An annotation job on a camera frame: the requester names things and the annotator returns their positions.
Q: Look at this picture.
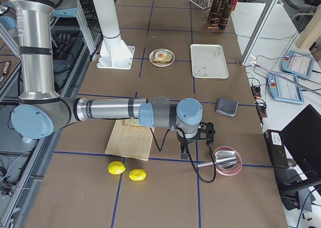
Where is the blue teach pendant far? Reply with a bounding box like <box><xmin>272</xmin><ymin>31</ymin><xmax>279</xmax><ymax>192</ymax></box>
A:
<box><xmin>281</xmin><ymin>50</ymin><xmax>315</xmax><ymax>80</ymax></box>

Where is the white bear tray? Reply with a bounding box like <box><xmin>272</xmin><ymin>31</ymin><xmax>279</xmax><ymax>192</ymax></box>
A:
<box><xmin>190</xmin><ymin>44</ymin><xmax>229</xmax><ymax>79</ymax></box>

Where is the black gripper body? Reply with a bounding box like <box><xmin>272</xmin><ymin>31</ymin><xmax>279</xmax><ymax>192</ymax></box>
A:
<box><xmin>177</xmin><ymin>122</ymin><xmax>215</xmax><ymax>145</ymax></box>

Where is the bread slice with egg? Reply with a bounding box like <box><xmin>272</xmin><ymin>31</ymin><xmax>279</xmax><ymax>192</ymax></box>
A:
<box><xmin>153</xmin><ymin>51</ymin><xmax>173</xmax><ymax>64</ymax></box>

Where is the yellow lemon left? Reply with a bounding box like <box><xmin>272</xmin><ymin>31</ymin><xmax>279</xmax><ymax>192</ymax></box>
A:
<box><xmin>107</xmin><ymin>161</ymin><xmax>126</xmax><ymax>175</ymax></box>

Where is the wooden cutting board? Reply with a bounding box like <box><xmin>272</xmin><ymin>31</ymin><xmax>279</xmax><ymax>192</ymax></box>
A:
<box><xmin>105</xmin><ymin>120</ymin><xmax>152</xmax><ymax>161</ymax></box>

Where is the aluminium frame post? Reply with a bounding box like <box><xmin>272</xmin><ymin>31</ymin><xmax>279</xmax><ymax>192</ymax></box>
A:
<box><xmin>240</xmin><ymin>0</ymin><xmax>278</xmax><ymax>65</ymax></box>

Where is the blue teach pendant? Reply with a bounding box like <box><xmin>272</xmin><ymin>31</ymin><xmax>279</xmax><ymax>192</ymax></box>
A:
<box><xmin>281</xmin><ymin>50</ymin><xmax>315</xmax><ymax>80</ymax></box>
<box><xmin>267</xmin><ymin>73</ymin><xmax>304</xmax><ymax>105</ymax></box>

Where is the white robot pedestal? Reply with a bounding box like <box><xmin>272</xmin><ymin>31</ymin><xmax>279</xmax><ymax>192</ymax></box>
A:
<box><xmin>93</xmin><ymin>0</ymin><xmax>135</xmax><ymax>70</ymax></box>

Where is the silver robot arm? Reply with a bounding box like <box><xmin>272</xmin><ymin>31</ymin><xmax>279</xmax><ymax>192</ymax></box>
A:
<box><xmin>8</xmin><ymin>0</ymin><xmax>215</xmax><ymax>159</ymax></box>

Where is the blue teach pendant near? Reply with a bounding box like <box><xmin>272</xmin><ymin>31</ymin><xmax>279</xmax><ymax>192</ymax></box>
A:
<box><xmin>267</xmin><ymin>73</ymin><xmax>304</xmax><ymax>105</ymax></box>

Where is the dark wine bottle front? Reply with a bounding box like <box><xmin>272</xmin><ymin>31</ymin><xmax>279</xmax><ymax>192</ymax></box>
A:
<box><xmin>218</xmin><ymin>0</ymin><xmax>234</xmax><ymax>30</ymax></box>

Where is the dark wine bottle back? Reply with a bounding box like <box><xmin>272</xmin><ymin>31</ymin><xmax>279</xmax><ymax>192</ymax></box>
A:
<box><xmin>207</xmin><ymin>0</ymin><xmax>221</xmax><ymax>27</ymax></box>

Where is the fried egg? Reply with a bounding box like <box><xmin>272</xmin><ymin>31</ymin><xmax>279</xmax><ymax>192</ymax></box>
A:
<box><xmin>154</xmin><ymin>51</ymin><xmax>168</xmax><ymax>60</ymax></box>

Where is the copper wire bottle rack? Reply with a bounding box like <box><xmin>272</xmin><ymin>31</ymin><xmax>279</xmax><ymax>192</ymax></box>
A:
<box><xmin>207</xmin><ymin>10</ymin><xmax>230</xmax><ymax>29</ymax></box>

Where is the long grabber stick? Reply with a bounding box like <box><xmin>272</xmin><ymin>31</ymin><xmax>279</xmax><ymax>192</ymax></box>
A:
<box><xmin>250</xmin><ymin>62</ymin><xmax>321</xmax><ymax>93</ymax></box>

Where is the dark wine bottle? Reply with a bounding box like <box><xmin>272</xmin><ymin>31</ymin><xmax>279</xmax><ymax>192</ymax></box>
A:
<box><xmin>218</xmin><ymin>0</ymin><xmax>234</xmax><ymax>30</ymax></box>
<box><xmin>207</xmin><ymin>0</ymin><xmax>221</xmax><ymax>27</ymax></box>

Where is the pink bowl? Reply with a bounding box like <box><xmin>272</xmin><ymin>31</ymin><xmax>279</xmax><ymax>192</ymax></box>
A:
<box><xmin>213</xmin><ymin>146</ymin><xmax>243</xmax><ymax>176</ymax></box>

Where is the white round plate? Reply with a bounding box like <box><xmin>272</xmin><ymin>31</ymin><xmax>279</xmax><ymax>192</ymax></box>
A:
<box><xmin>149</xmin><ymin>49</ymin><xmax>175</xmax><ymax>67</ymax></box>

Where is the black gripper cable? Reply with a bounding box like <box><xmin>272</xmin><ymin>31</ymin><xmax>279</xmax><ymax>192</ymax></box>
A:
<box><xmin>150</xmin><ymin>126</ymin><xmax>217</xmax><ymax>184</ymax></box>

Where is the grey folded cloth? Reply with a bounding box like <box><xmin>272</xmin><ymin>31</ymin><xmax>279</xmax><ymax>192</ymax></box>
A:
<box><xmin>216</xmin><ymin>97</ymin><xmax>238</xmax><ymax>117</ymax></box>

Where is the yellow lemon right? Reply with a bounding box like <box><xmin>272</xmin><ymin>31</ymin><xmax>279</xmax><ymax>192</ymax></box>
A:
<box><xmin>128</xmin><ymin>169</ymin><xmax>146</xmax><ymax>181</ymax></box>

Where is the metal scoop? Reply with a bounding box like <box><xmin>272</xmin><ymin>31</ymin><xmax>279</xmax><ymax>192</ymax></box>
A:
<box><xmin>197</xmin><ymin>150</ymin><xmax>241</xmax><ymax>170</ymax></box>

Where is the yellow lemon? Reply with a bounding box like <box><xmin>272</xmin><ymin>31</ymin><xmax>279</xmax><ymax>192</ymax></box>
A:
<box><xmin>107</xmin><ymin>161</ymin><xmax>126</xmax><ymax>175</ymax></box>
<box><xmin>128</xmin><ymin>169</ymin><xmax>146</xmax><ymax>181</ymax></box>

